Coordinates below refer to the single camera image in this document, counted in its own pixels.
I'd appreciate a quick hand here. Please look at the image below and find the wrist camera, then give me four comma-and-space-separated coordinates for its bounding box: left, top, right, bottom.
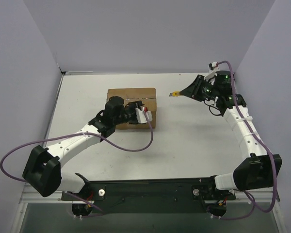
204, 62, 220, 81
136, 107, 153, 124

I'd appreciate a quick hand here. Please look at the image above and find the aluminium frame rail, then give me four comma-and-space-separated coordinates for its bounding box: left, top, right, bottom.
19, 185, 273, 204

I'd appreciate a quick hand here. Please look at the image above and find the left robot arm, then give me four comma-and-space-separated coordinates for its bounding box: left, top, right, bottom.
22, 96, 153, 200

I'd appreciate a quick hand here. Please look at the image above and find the brown cardboard express box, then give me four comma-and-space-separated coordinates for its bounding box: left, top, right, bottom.
107, 87, 157, 129

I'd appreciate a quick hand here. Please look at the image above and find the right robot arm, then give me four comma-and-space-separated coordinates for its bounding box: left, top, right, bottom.
179, 70, 282, 191

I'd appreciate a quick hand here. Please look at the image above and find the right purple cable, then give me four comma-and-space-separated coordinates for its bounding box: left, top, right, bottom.
215, 60, 279, 220

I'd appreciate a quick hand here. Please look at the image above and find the yellow utility knife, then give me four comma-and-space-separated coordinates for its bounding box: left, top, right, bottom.
169, 91, 180, 97

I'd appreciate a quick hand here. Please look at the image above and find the purple cable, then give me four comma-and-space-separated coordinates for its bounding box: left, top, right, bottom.
0, 110, 154, 218
215, 60, 279, 220

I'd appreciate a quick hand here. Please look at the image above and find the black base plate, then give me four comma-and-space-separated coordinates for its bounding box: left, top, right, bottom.
61, 177, 236, 214

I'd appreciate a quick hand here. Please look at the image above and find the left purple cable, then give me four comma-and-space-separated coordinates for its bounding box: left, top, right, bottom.
0, 110, 154, 218

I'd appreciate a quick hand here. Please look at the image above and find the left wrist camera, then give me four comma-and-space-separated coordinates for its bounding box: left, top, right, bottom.
136, 107, 153, 124

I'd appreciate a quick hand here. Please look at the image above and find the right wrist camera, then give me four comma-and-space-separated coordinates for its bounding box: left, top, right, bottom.
204, 62, 220, 81

